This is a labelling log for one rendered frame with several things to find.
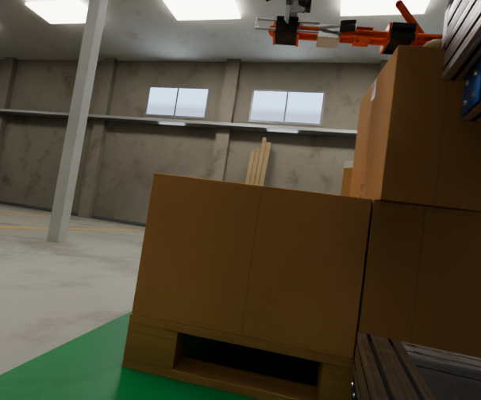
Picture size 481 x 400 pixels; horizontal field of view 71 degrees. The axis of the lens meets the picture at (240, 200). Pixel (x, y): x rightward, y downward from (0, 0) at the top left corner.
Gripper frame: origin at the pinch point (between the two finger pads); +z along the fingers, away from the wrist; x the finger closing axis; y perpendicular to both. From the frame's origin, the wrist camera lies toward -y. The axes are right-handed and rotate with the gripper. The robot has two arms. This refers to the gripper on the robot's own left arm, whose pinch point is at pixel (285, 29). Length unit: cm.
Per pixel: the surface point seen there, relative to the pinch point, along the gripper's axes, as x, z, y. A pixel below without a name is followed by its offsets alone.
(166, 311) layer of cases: -15, 91, -20
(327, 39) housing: -1.9, 3.2, 13.7
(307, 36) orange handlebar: 1.5, 0.9, 7.5
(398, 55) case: -19.4, 16.0, 30.6
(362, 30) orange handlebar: -2.6, 0.0, 23.8
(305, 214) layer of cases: -17, 59, 13
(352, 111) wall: 583, -188, 119
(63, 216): 194, 83, -197
